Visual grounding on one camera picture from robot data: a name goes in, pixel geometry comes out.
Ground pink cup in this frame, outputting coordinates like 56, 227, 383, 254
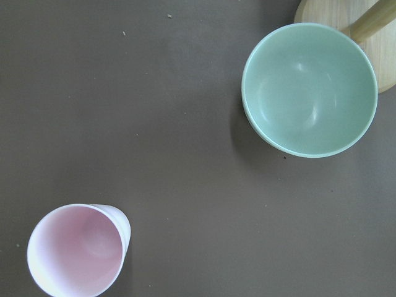
27, 204, 131, 296

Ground green bowl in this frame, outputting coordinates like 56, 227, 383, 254
241, 23, 378, 158

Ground wooden mug tree stand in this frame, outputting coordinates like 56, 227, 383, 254
294, 0, 395, 93

